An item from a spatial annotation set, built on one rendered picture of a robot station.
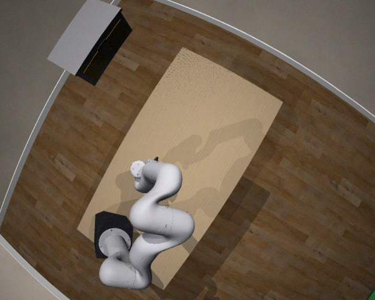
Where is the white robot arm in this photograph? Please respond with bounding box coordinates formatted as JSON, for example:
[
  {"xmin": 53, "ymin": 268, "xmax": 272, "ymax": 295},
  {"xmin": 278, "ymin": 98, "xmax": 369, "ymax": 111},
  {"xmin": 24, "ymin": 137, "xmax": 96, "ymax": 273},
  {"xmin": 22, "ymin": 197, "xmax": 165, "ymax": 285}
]
[{"xmin": 99, "ymin": 160, "xmax": 195, "ymax": 290}]

